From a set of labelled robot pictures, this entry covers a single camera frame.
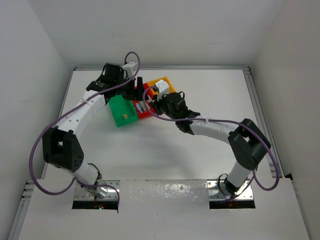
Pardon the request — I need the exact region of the green marker pen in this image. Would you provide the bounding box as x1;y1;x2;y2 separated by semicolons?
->
138;101;146;112

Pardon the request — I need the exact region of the blue marker pen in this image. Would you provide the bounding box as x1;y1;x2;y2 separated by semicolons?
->
135;103;144;114

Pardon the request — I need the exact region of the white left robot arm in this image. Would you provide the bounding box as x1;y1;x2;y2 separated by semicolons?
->
42;62;144;185

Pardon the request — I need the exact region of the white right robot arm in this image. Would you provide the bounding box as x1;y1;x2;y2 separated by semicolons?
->
150;92;271;196

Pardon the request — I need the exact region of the yellow plastic bin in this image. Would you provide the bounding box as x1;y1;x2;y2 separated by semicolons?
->
143;76;176;98

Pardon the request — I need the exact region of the red plastic bin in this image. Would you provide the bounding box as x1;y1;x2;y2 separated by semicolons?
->
132;94;155;120

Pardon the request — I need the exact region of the green plastic bin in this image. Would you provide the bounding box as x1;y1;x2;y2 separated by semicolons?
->
108;95;139;128

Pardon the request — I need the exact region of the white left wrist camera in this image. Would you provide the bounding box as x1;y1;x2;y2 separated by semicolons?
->
122;62;138;78

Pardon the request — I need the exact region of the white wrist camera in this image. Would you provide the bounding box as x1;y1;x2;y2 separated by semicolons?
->
154;80;170;99
122;62;138;78

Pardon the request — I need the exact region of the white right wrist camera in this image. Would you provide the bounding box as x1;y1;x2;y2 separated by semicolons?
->
154;80;170;99

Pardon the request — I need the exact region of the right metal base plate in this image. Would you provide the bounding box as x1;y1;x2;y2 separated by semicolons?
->
207;179;254;202

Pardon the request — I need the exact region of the metal base plate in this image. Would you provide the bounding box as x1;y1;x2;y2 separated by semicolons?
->
207;179;254;202
74;180;120;201

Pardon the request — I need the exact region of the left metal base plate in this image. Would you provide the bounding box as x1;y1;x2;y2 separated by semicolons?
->
74;180;120;201

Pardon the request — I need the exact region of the aluminium frame rail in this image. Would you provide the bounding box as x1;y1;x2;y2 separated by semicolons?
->
243;67;285;178

